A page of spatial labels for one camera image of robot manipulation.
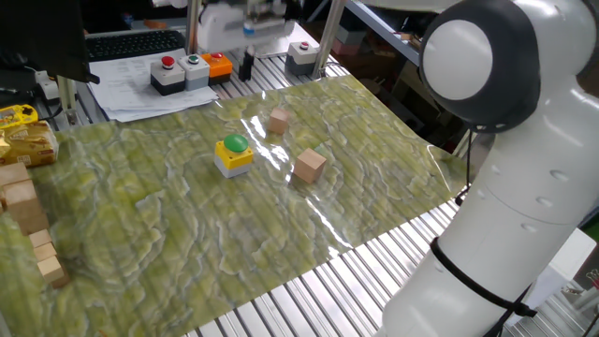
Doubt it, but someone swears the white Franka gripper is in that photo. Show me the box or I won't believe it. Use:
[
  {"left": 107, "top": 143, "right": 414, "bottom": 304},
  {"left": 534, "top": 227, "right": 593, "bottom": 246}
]
[{"left": 197, "top": 1, "right": 297, "bottom": 82}]

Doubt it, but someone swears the orange box red push button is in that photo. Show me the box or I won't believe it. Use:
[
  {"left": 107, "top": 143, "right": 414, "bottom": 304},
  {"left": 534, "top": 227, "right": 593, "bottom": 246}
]
[{"left": 200, "top": 51, "right": 234, "bottom": 86}]

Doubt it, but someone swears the grey box green push button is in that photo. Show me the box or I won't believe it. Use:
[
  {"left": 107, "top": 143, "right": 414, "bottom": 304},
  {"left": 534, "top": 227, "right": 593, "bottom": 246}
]
[{"left": 177, "top": 53, "right": 212, "bottom": 92}]

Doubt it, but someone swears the grey box small red button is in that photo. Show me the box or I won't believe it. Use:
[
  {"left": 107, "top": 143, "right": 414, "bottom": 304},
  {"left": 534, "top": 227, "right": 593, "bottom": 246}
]
[{"left": 284, "top": 40, "right": 322, "bottom": 78}]

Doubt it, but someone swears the black box red push button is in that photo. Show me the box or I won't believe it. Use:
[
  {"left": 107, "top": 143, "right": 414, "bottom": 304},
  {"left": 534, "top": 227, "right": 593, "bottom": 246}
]
[{"left": 150, "top": 55, "right": 187, "bottom": 97}]

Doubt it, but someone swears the yellow box green push button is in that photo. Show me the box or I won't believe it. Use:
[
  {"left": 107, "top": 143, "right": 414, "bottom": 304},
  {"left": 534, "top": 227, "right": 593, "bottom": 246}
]
[{"left": 213, "top": 133, "right": 255, "bottom": 180}]

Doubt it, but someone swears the small wooden cube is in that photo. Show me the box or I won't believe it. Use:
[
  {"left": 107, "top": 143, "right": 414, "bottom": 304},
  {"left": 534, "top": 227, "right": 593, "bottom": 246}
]
[{"left": 266, "top": 108, "right": 291, "bottom": 137}]

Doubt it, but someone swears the black computer keyboard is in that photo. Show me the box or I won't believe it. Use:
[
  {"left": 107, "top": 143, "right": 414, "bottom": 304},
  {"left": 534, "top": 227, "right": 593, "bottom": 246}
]
[{"left": 85, "top": 29, "right": 187, "bottom": 63}]

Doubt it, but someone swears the large wooden cube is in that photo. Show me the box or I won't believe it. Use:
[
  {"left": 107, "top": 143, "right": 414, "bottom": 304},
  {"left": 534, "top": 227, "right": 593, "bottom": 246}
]
[{"left": 292, "top": 147, "right": 328, "bottom": 184}]

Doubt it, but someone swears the stack of white papers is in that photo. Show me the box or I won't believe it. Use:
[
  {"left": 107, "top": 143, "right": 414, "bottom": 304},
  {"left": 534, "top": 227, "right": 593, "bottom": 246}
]
[{"left": 87, "top": 48, "right": 220, "bottom": 124}]

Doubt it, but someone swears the green marble pattern mat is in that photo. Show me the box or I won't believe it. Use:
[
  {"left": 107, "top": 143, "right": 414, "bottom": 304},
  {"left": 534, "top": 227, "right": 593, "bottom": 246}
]
[{"left": 0, "top": 74, "right": 469, "bottom": 337}]

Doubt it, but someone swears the white power strip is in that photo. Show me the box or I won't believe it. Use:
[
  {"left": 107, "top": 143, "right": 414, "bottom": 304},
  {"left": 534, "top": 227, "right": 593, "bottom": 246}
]
[{"left": 33, "top": 69, "right": 61, "bottom": 102}]

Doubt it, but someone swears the black computer monitor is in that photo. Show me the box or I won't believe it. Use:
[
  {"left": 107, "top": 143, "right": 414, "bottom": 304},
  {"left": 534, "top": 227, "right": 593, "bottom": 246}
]
[{"left": 0, "top": 0, "right": 100, "bottom": 85}]

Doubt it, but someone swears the gold foil snack bag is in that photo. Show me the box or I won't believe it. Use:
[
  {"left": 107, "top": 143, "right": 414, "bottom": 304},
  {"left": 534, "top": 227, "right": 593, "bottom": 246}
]
[{"left": 0, "top": 120, "right": 60, "bottom": 169}]

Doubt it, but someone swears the yellow snack package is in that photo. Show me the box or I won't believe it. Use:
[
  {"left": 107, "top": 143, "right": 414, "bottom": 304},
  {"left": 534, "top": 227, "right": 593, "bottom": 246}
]
[{"left": 0, "top": 103, "right": 39, "bottom": 130}]

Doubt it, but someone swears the flat wooden block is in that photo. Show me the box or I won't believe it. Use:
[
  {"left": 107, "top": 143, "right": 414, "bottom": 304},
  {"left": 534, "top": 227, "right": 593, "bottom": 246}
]
[{"left": 0, "top": 162, "right": 32, "bottom": 188}]

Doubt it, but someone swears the tall wooden block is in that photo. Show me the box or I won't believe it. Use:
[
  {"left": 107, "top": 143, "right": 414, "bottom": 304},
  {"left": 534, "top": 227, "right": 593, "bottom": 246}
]
[{"left": 1, "top": 179, "right": 51, "bottom": 236}]

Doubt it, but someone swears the small wooden block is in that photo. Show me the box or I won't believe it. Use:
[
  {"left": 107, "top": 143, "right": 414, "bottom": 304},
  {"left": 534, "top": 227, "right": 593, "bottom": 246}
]
[
  {"left": 37, "top": 256, "right": 72, "bottom": 290},
  {"left": 33, "top": 242, "right": 58, "bottom": 263},
  {"left": 28, "top": 228, "right": 53, "bottom": 249}
]

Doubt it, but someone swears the white plastic box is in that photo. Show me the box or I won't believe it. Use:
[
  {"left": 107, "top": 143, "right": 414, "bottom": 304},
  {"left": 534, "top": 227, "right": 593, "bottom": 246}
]
[{"left": 504, "top": 227, "right": 599, "bottom": 327}]

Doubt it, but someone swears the aluminium frame post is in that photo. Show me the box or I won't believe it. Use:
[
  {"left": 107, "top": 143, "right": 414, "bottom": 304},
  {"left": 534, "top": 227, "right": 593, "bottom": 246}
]
[
  {"left": 311, "top": 0, "right": 350, "bottom": 79},
  {"left": 183, "top": 0, "right": 203, "bottom": 56}
]

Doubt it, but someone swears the aluminium monitor stand post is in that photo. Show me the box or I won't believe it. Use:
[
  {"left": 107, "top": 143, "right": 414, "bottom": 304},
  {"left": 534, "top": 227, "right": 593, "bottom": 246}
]
[{"left": 55, "top": 75, "right": 80, "bottom": 125}]

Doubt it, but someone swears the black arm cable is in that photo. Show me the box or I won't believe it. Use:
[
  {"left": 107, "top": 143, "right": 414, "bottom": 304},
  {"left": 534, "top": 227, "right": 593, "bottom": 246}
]
[{"left": 429, "top": 129, "right": 539, "bottom": 337}]

